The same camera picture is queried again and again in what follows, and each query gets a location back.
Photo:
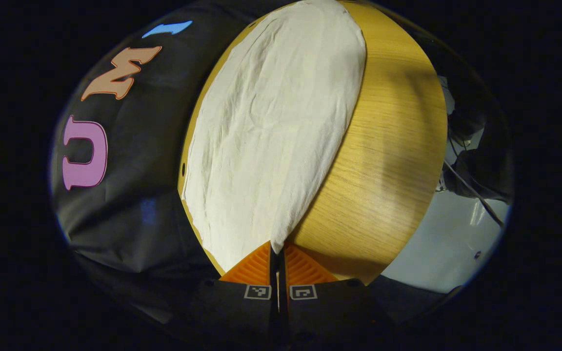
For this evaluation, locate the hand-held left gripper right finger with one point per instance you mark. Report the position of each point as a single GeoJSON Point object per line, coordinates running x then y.
{"type": "Point", "coordinates": [320, 312]}

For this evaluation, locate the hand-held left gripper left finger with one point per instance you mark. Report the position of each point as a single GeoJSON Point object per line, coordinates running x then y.
{"type": "Point", "coordinates": [242, 312]}

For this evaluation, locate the white jeans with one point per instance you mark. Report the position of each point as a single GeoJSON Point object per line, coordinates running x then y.
{"type": "Point", "coordinates": [271, 136]}

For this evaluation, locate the black backdrop cloth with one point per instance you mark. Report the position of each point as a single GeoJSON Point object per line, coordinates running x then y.
{"type": "Point", "coordinates": [139, 170]}

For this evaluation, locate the dark bundle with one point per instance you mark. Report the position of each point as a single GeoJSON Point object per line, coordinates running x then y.
{"type": "Point", "coordinates": [486, 161]}

